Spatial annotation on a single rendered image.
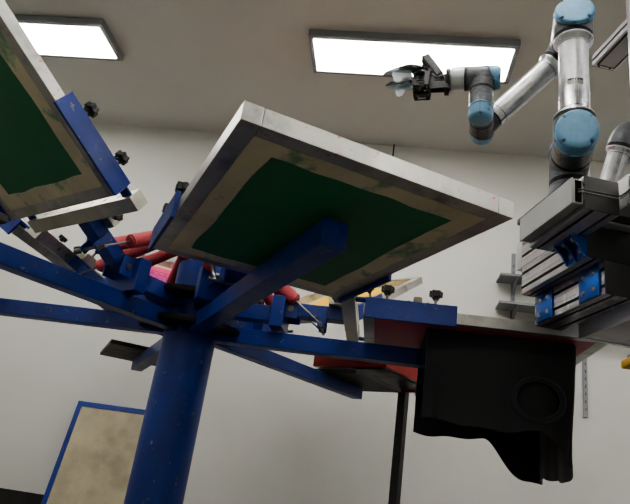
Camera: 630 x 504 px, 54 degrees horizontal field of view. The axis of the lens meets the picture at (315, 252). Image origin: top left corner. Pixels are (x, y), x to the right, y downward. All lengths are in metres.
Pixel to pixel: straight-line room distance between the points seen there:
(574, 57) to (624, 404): 2.98
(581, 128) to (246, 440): 3.16
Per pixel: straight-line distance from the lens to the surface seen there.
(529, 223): 1.75
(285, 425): 4.32
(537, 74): 2.19
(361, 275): 1.69
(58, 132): 1.92
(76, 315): 2.59
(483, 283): 4.57
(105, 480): 4.48
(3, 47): 1.91
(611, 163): 2.46
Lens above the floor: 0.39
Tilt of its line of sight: 21 degrees up
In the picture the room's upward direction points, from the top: 9 degrees clockwise
